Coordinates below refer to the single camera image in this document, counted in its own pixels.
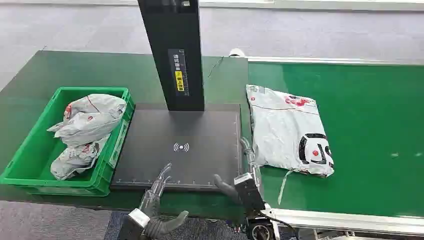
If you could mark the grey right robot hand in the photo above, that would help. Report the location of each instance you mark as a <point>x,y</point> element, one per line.
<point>248,197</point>

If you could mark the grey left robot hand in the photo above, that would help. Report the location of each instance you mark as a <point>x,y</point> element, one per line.
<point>153,198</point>

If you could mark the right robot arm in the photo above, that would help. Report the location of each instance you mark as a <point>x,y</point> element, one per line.
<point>261,230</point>

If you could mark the pale plastic strip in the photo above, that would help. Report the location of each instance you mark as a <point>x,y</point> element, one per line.
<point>284,187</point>

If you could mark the pale crate label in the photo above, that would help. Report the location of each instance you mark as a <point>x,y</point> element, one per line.
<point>118,144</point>

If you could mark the flat grey parcel bag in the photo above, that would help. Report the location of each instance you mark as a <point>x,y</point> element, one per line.
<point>285,132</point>

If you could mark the small crumpled grey parcel bag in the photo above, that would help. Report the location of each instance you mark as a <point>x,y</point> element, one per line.
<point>73,159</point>

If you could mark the large crumpled grey parcel bag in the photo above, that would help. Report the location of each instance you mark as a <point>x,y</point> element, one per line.
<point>87,121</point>

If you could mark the green plastic crate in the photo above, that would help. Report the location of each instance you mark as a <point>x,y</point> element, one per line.
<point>30,167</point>

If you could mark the black and yellow column label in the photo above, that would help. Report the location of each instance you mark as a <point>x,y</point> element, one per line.
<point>179,73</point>

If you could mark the green conveyor belt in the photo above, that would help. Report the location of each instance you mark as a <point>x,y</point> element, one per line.
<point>364,132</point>

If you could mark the white roller end cap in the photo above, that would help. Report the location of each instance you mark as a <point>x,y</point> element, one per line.
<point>236,52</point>

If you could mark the black scanner column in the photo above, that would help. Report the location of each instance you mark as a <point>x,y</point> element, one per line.
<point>174,30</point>

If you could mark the black scanner base plate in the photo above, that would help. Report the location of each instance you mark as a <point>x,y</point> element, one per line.
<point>185,132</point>

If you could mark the aluminium conveyor rail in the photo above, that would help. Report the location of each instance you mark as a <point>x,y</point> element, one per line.
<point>331,60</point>
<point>348,222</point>

